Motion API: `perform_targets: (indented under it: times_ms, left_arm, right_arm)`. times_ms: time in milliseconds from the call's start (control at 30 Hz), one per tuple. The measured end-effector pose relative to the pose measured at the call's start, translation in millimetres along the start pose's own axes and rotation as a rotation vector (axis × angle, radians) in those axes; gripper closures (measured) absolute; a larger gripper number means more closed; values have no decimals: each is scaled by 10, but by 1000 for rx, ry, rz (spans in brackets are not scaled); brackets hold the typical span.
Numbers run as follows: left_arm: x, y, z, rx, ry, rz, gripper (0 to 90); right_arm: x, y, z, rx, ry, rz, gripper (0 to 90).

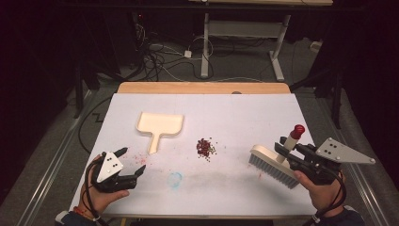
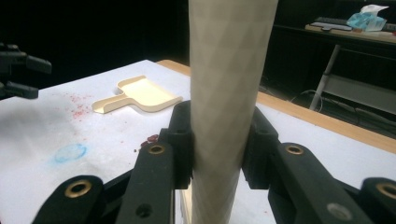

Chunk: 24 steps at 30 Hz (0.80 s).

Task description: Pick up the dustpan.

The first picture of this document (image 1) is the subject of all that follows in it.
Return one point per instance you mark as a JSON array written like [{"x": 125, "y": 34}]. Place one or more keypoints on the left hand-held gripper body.
[{"x": 109, "y": 166}]

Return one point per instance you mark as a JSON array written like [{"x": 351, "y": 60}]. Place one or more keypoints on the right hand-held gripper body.
[{"x": 338, "y": 152}]

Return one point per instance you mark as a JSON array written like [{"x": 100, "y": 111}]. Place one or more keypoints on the person's left hand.
[{"x": 94, "y": 199}]

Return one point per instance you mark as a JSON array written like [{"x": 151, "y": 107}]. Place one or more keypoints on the person's right hand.
[{"x": 326, "y": 197}]

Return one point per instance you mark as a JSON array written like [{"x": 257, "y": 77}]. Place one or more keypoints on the cream plastic dustpan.
[{"x": 160, "y": 125}]

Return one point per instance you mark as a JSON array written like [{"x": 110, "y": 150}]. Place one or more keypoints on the black metal stand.
[{"x": 79, "y": 94}]

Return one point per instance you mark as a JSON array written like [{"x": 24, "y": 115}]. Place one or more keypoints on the pile of red beans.
[{"x": 204, "y": 147}]

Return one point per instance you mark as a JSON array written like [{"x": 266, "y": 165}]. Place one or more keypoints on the white table cover sheet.
[{"x": 219, "y": 113}]

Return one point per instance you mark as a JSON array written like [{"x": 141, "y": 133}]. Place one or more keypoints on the wooden table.
[{"x": 188, "y": 88}]

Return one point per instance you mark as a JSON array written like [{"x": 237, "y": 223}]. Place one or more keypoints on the white floor box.
[{"x": 316, "y": 46}]

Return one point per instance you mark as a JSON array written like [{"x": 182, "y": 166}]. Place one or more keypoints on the white power adapter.
[{"x": 188, "y": 54}]

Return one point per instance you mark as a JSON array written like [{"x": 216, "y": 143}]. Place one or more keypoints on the aluminium floor rail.
[
  {"x": 53, "y": 160},
  {"x": 363, "y": 188}
]

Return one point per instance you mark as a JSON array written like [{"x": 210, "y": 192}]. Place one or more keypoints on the white metal desk frame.
[{"x": 205, "y": 47}]

